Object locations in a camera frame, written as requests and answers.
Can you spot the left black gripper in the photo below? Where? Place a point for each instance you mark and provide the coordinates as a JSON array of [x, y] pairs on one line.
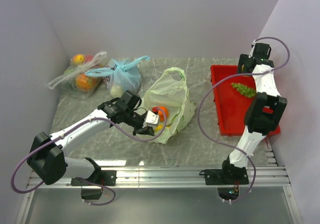
[[147, 130]]

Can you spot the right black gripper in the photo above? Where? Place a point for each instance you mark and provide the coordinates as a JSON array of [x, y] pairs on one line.
[[244, 59]]

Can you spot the yellow fake lemon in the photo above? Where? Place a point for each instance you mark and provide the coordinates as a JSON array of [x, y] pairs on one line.
[[158, 128]]

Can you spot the orange fake orange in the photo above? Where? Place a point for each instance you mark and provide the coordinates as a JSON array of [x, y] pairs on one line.
[[162, 112]]

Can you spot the green fake grapes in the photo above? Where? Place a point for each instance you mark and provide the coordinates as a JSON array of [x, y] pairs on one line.
[[244, 90]]

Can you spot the light green plastic bag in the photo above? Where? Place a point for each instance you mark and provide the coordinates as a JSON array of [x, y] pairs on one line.
[[170, 91]]

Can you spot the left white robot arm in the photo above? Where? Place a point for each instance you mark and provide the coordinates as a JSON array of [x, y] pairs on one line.
[[49, 152]]

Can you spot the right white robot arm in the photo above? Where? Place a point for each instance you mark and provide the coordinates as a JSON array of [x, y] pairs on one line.
[[262, 116]]

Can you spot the blue tied plastic bag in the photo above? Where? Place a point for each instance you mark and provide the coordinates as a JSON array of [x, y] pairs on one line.
[[120, 75]]

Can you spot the clear tied fruit bag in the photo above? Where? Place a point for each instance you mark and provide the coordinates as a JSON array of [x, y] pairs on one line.
[[74, 76]]

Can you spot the red plastic tray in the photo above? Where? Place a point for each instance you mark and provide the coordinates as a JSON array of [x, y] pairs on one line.
[[231, 105]]

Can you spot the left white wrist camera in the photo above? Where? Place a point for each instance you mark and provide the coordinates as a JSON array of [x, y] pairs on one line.
[[151, 119]]

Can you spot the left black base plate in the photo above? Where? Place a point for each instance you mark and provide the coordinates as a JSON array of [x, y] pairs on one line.
[[93, 187]]

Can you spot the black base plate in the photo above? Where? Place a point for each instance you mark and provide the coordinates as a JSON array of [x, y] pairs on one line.
[[93, 187], [218, 177]]

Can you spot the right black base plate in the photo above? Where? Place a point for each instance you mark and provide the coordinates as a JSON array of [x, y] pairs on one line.
[[218, 177]]

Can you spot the aluminium rail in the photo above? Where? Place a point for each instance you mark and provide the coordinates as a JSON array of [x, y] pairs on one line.
[[188, 177]]

